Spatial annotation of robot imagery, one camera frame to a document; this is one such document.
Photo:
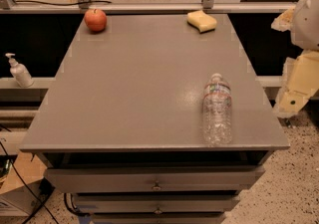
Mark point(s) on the grey drawer cabinet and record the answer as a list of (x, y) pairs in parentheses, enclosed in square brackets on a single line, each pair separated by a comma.
[(132, 96)]

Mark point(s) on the cardboard box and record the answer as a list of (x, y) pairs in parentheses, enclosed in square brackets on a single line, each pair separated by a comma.
[(21, 186)]

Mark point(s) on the grey drawer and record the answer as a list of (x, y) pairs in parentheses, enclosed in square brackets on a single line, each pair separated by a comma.
[(107, 180), (156, 203), (164, 218)]

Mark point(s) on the white pump soap bottle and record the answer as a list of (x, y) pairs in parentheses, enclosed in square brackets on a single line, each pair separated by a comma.
[(19, 72)]

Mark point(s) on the middle grey drawer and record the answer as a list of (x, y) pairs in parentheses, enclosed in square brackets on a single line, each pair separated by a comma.
[(156, 203)]

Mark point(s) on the bottom grey drawer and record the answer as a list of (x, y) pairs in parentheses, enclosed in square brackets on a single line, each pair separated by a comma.
[(164, 218)]

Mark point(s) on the yellow sponge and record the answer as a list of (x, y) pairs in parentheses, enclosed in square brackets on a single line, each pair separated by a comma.
[(201, 21)]

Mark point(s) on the clear plastic water bottle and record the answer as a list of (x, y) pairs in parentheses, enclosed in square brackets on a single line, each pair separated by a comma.
[(216, 110)]

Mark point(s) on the top grey drawer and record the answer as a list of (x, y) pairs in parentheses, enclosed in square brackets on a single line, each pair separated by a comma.
[(107, 180)]

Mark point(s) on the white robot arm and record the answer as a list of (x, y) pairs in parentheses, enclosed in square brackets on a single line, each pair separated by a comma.
[(304, 31)]

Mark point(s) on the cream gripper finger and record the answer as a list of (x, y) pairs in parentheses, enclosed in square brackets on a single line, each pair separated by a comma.
[(299, 83), (284, 21)]

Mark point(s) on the red apple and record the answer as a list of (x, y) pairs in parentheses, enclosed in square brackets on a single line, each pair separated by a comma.
[(96, 20)]

